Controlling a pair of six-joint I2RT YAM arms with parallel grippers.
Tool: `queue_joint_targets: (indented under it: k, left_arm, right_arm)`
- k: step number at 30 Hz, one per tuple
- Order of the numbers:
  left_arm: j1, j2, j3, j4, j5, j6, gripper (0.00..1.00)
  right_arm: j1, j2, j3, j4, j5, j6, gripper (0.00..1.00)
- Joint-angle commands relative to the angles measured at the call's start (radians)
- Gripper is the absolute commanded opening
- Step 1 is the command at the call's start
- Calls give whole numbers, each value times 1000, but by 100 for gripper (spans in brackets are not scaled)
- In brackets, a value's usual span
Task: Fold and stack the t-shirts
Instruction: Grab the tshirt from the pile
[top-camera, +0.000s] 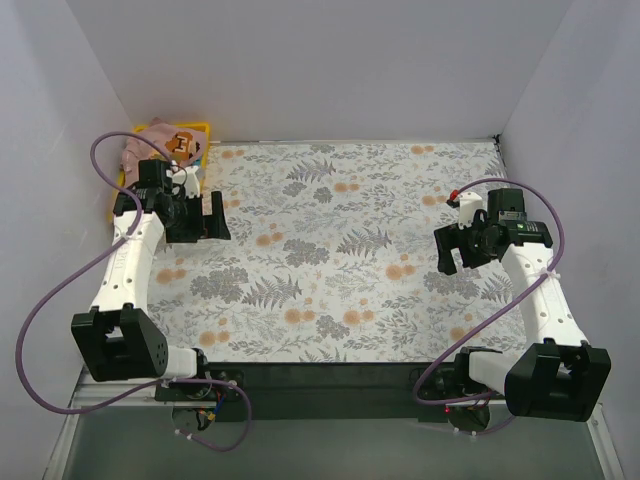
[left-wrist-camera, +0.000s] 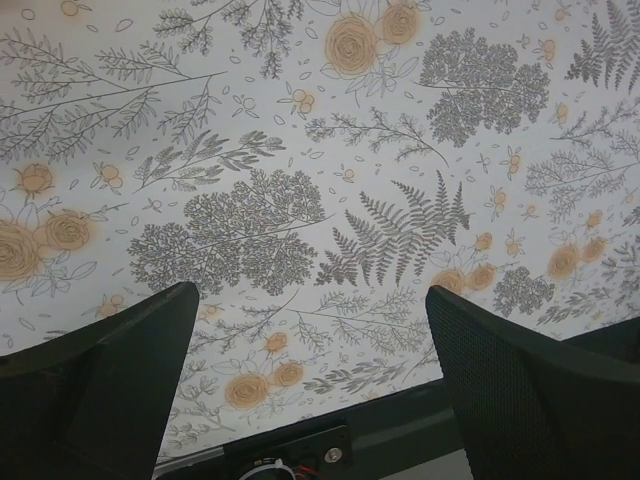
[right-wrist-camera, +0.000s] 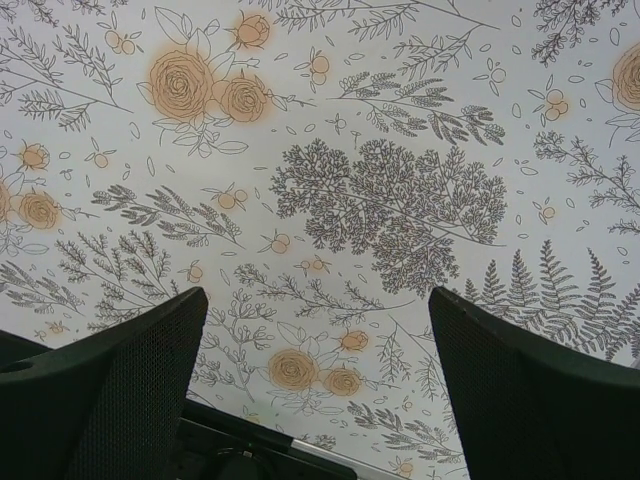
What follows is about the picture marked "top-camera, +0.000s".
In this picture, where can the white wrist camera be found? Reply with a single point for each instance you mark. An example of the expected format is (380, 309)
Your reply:
(467, 204)
(187, 181)

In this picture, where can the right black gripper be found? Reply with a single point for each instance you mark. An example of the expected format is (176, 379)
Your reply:
(460, 245)

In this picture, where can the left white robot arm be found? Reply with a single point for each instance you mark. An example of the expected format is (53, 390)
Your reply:
(116, 337)

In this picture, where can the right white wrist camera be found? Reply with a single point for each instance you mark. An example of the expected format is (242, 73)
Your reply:
(467, 204)

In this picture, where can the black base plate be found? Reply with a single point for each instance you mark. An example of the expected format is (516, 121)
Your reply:
(315, 391)

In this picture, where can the floral table mat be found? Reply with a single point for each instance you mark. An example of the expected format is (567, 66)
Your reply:
(332, 258)

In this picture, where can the aluminium frame rail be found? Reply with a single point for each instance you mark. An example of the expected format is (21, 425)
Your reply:
(88, 392)

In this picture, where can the yellow plastic bin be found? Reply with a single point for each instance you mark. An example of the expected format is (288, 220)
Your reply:
(205, 135)

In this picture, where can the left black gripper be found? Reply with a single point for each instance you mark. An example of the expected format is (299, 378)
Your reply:
(195, 218)

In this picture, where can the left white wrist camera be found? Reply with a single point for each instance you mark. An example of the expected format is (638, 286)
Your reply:
(187, 181)

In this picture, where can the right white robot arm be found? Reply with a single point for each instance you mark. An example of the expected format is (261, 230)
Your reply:
(560, 375)

